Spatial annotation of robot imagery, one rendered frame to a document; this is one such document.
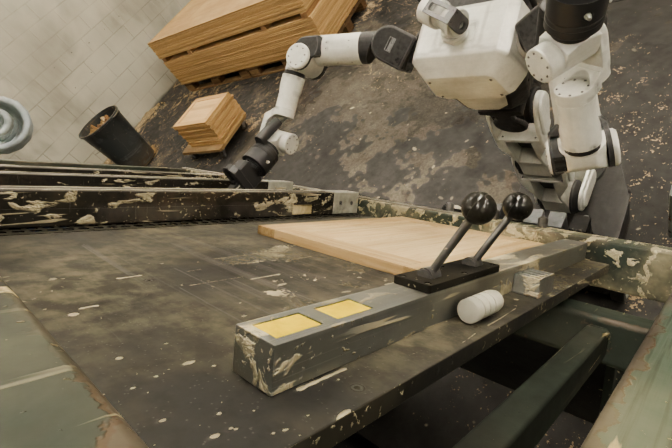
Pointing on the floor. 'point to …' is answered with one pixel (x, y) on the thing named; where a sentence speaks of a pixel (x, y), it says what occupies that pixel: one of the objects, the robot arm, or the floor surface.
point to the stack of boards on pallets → (260, 18)
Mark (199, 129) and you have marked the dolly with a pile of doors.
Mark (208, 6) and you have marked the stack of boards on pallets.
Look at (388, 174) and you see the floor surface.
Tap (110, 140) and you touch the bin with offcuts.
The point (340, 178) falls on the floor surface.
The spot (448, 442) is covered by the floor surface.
